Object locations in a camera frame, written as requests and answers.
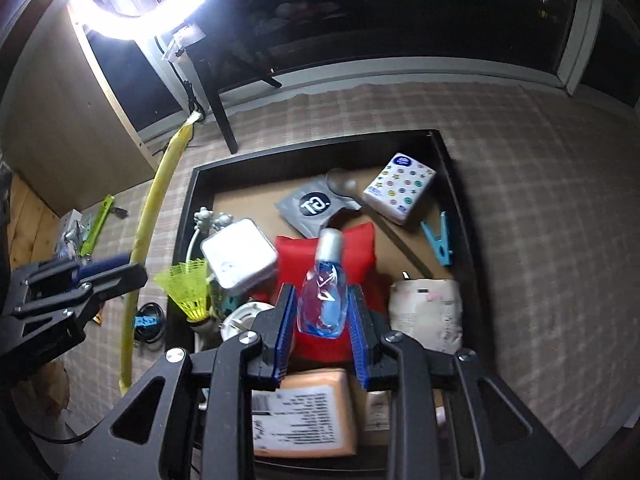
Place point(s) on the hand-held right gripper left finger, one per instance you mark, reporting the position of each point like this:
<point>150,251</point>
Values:
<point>285,330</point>

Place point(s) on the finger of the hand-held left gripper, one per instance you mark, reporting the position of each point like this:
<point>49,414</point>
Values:
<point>120,280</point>
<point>100,266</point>

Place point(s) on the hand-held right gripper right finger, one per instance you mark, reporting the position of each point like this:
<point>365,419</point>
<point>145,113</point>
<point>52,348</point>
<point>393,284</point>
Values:
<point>357,335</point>

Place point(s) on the blue bottle with silver cap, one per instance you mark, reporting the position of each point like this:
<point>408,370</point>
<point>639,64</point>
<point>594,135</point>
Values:
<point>325,305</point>

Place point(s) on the white plug-in repellent device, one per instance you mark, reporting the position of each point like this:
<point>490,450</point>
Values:
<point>240,317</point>

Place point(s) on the yellow shuttlecock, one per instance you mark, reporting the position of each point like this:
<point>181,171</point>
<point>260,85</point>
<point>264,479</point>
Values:
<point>187,285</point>

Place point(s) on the yellow ribbon strip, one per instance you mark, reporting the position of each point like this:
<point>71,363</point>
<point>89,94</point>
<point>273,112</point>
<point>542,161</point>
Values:
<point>150,210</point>

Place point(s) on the silver metal tin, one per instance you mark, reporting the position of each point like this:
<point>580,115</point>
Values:
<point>237,255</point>

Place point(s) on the blue clothespin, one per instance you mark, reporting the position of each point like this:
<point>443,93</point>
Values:
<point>440,247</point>

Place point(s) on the grey sachet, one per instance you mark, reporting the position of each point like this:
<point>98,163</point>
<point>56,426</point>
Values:
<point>310,205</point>

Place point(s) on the dotted white tissue pack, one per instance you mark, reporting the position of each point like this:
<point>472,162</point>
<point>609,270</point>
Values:
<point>397,187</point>

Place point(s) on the metal spoon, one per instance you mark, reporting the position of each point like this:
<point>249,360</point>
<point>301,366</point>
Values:
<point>342,182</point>

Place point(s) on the black tray container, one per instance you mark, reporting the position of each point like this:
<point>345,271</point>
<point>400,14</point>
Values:
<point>320,155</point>

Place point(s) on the green strip packet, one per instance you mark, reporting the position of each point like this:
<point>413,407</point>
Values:
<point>97,222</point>

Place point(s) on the blue key-shaped clip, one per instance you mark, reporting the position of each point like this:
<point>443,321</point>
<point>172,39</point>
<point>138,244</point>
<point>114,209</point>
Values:
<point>147,322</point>

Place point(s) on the white carton box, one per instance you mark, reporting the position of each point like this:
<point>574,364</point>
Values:
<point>70,221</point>

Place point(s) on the white crumpled parcel bag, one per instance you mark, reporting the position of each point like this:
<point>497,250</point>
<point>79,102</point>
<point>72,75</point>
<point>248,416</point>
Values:
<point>425,315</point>

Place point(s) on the red fabric pouch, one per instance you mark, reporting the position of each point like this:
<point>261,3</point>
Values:
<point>292,260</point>

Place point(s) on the orange box with label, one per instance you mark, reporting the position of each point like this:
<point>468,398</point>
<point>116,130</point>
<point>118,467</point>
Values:
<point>345,410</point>

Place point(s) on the small pale bottle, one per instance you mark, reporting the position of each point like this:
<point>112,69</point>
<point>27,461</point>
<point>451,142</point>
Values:
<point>377,410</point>

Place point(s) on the wooden board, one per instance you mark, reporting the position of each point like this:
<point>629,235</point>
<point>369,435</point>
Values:
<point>30,220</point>

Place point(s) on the large cardboard box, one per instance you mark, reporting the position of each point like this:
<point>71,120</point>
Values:
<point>60,110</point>

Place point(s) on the black table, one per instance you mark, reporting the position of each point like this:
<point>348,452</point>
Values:
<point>222,120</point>

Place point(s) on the grey window frame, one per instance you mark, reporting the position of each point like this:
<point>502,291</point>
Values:
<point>400,67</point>

